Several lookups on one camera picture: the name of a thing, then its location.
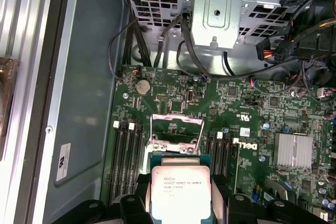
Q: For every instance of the green motherboard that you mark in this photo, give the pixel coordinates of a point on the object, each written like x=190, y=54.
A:
x=236, y=103

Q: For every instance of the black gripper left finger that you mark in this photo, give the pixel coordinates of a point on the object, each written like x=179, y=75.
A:
x=131, y=208

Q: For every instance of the black RAM slot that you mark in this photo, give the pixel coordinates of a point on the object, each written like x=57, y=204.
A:
x=218, y=153
x=226, y=155
x=130, y=161
x=114, y=161
x=210, y=153
x=138, y=155
x=122, y=161

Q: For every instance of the white barcode sticker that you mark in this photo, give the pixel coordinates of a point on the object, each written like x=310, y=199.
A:
x=63, y=161

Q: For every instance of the silver metal drive cage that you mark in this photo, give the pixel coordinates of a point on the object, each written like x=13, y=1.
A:
x=218, y=19

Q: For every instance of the silver chipset heatsink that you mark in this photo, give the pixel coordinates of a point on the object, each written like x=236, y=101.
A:
x=292, y=150

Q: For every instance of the round coin battery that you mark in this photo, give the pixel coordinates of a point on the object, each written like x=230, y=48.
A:
x=143, y=87

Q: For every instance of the silver CPU chip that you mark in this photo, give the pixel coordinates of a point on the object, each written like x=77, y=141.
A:
x=179, y=192

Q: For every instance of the metal socket cover frame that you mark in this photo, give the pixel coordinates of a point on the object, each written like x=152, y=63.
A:
x=177, y=118

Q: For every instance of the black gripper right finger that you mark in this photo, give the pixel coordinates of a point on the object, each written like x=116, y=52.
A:
x=241, y=208

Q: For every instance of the black power connector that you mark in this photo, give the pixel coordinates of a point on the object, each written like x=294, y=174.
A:
x=263, y=51

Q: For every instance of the black PC case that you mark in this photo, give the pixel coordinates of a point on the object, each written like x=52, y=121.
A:
x=86, y=77

